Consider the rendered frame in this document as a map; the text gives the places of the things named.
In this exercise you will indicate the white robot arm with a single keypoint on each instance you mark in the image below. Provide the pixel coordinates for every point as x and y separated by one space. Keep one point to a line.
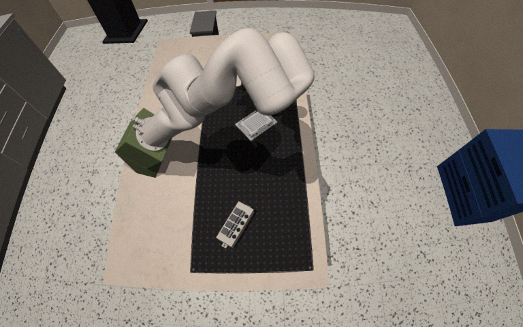
275 74

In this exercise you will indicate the white operator panel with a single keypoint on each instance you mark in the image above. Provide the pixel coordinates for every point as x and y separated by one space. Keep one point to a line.
235 225

